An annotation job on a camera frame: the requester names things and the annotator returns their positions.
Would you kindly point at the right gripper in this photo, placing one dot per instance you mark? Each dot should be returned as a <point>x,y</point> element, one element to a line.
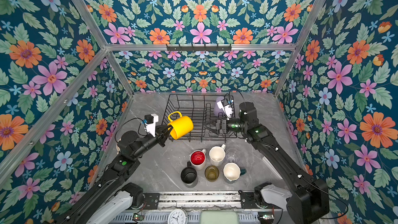
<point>221,124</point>

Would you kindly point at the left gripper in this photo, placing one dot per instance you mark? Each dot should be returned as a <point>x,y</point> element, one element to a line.
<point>160,137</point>

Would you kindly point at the lavender plastic cup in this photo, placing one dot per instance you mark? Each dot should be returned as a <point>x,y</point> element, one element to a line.
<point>219,110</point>

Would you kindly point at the yellow mug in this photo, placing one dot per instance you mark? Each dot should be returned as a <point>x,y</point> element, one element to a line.
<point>180,126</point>

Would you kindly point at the black mug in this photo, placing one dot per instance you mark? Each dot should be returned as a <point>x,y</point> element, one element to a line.
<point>189,174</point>

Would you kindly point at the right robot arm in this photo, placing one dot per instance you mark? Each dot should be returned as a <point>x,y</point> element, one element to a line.
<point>306,200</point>

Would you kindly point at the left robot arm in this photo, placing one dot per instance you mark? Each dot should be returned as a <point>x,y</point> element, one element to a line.
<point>132,147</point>

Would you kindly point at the cream white mug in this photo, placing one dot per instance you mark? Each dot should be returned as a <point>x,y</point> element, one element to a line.
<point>217,155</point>

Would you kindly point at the red interior white mug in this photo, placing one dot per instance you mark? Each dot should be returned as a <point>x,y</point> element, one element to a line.
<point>198,159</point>

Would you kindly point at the clear glass cup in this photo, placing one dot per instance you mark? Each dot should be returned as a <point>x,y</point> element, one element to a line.
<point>232,155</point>

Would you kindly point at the olive green glass cup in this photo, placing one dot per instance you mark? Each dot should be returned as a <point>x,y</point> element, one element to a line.
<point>211,173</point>

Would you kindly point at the white analog clock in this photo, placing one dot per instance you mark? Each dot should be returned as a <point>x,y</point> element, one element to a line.
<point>178,216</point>

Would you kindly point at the pale green sponge pad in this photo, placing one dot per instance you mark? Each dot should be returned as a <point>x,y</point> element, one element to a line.
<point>219,217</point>

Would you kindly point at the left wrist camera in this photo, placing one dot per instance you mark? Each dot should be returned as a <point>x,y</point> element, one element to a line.
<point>150,122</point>

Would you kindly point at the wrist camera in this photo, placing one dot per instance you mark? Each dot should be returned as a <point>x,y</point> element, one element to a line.
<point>225,105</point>
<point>150,122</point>

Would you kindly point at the black wire dish rack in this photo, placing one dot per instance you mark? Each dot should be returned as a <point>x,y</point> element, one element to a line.
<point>200,108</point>

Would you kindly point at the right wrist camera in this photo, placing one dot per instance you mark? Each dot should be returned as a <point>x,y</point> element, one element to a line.
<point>225,105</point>

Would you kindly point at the white mug green handle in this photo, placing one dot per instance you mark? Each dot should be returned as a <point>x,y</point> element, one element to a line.
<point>232,172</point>

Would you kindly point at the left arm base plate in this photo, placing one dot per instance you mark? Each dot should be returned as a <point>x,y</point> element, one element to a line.
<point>148,201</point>

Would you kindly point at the wall hook rail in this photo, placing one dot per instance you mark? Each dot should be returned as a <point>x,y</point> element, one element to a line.
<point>194,48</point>

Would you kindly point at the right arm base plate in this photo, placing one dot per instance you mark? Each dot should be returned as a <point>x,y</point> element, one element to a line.
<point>253,199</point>

